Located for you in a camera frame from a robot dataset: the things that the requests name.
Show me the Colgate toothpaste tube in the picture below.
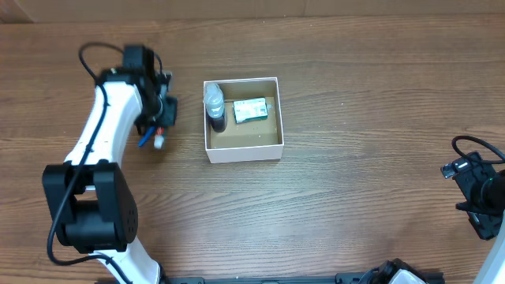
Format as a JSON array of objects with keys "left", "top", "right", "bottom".
[{"left": 153, "top": 127, "right": 165, "bottom": 150}]

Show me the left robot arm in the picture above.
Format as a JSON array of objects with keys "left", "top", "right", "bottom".
[{"left": 42, "top": 44, "right": 178, "bottom": 283}]

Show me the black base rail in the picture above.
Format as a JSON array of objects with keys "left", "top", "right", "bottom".
[{"left": 94, "top": 271, "right": 447, "bottom": 284}]

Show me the white cardboard box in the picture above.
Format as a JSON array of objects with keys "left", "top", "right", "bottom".
[{"left": 203, "top": 77, "right": 284, "bottom": 163}]

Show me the blue disposable razor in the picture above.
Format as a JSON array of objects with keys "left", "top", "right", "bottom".
[{"left": 138, "top": 126, "right": 156, "bottom": 148}]

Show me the Dettol soap bar pack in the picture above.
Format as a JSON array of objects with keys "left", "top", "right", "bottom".
[{"left": 233, "top": 98, "right": 268, "bottom": 124}]

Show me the dark blue pump bottle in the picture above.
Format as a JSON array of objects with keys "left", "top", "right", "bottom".
[{"left": 204, "top": 83, "right": 227, "bottom": 133}]

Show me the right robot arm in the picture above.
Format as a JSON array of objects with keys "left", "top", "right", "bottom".
[{"left": 358, "top": 151, "right": 504, "bottom": 284}]

